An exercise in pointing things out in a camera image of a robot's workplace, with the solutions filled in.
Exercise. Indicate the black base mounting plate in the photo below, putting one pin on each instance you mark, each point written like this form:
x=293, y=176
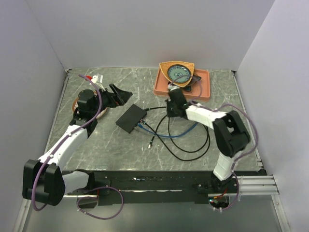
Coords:
x=156, y=187

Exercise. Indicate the teal patterned round plate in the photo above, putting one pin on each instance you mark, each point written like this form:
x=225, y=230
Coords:
x=179, y=73

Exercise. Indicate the black network switch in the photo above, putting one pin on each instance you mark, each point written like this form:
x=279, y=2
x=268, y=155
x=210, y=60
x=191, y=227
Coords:
x=130, y=118

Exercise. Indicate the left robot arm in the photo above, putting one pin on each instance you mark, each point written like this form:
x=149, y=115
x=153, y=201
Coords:
x=43, y=180

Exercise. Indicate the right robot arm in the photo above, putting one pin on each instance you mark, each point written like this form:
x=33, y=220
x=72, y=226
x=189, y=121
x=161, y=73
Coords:
x=230, y=132

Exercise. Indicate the black dish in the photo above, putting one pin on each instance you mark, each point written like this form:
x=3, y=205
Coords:
x=186, y=88

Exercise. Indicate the woven triangular basket plate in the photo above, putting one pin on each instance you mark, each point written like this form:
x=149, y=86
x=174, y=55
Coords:
x=164, y=66

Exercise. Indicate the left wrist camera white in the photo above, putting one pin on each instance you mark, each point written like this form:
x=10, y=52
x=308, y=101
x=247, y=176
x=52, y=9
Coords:
x=97, y=80

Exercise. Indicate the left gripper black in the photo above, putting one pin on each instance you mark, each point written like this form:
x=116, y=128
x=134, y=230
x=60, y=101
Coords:
x=118, y=98

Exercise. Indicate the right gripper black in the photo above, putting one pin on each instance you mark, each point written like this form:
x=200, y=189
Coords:
x=170, y=113

